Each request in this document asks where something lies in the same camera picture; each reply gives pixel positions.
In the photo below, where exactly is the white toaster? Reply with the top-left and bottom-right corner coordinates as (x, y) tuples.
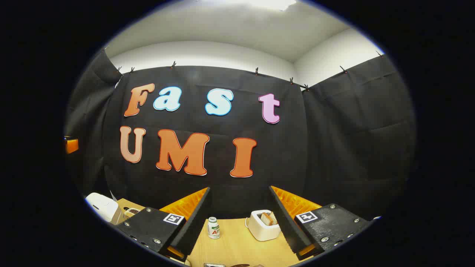
(247, 210), (282, 242)

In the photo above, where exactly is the white drink bottle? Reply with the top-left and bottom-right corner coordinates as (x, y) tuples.
(207, 217), (220, 240)

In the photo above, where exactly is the black backdrop cloth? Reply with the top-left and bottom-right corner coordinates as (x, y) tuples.
(65, 50), (416, 222)

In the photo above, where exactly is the white rice cooker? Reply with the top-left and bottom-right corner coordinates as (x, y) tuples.
(85, 192), (119, 223)

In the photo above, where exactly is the row of small cloth clips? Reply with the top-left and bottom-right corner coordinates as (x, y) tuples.
(116, 51), (385, 92)

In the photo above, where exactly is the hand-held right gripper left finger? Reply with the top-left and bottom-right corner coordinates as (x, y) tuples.
(114, 187), (214, 262)

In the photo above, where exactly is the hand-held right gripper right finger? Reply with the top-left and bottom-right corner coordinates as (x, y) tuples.
(268, 185), (373, 261)

